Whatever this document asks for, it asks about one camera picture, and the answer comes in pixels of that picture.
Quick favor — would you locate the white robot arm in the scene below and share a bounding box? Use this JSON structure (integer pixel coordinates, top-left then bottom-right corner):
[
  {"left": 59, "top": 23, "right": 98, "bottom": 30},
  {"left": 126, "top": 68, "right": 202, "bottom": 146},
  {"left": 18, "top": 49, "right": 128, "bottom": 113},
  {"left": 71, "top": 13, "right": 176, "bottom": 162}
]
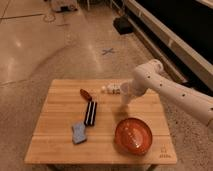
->
[{"left": 130, "top": 59, "right": 213, "bottom": 129}]

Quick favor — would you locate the white patterned small object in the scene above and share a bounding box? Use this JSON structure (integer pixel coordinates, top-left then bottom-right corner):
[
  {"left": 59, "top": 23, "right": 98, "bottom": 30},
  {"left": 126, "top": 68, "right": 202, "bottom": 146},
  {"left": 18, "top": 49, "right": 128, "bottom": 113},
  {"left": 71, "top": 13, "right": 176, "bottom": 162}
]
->
[{"left": 101, "top": 83, "right": 120, "bottom": 94}]

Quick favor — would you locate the brown red small object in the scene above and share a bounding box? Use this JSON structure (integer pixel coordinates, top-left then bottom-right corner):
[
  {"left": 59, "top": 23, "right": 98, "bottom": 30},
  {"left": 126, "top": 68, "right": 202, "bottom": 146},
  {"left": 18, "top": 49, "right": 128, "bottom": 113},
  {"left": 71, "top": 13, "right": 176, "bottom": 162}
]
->
[{"left": 80, "top": 89, "right": 92, "bottom": 101}]

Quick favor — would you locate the wooden table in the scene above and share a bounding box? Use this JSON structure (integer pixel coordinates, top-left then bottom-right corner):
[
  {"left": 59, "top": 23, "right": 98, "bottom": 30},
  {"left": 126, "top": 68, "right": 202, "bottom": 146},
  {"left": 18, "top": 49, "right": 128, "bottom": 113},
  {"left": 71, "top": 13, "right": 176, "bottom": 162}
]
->
[{"left": 24, "top": 79, "right": 177, "bottom": 165}]

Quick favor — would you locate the blue sponge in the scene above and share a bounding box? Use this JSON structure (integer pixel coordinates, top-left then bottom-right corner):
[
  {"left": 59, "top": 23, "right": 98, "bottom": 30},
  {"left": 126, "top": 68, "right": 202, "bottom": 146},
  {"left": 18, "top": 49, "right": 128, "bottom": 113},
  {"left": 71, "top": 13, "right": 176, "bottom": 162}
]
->
[{"left": 72, "top": 122, "right": 87, "bottom": 144}]

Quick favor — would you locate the orange red bowl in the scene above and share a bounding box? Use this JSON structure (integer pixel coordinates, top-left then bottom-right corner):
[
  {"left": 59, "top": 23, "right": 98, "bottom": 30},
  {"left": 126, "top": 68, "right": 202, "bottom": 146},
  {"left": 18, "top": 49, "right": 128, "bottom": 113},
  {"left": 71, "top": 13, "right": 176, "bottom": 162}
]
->
[{"left": 114, "top": 118, "right": 153, "bottom": 155}]

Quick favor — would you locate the white long rail frame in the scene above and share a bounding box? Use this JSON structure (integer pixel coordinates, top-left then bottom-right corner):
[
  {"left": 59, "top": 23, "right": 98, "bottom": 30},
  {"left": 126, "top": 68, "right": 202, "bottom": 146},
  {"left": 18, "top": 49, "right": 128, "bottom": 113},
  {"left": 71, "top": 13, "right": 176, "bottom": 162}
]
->
[{"left": 109, "top": 0, "right": 213, "bottom": 90}]

